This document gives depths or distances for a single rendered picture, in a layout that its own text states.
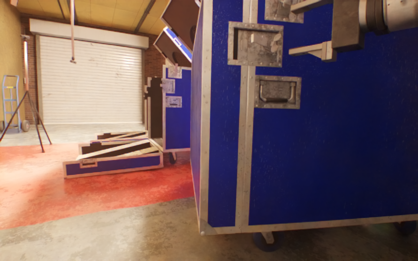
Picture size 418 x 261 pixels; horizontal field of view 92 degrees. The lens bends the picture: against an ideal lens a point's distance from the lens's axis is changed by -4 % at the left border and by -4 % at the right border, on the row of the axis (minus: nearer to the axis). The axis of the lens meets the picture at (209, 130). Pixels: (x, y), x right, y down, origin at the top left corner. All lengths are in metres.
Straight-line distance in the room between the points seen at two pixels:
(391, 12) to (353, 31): 0.06
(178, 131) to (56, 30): 6.41
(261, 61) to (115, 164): 1.56
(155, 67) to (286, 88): 7.71
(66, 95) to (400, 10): 7.75
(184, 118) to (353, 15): 1.68
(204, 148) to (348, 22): 0.47
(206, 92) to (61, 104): 7.35
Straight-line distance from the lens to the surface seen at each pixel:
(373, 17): 0.52
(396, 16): 0.51
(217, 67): 0.66
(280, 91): 0.72
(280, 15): 0.77
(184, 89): 2.01
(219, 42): 0.67
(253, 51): 0.71
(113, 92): 7.83
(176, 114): 1.98
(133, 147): 2.55
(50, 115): 7.90
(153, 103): 2.80
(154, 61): 8.33
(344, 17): 0.54
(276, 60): 0.73
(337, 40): 0.53
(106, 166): 1.97
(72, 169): 1.99
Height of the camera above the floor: 0.58
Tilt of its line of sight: 6 degrees down
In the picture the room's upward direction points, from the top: 1 degrees clockwise
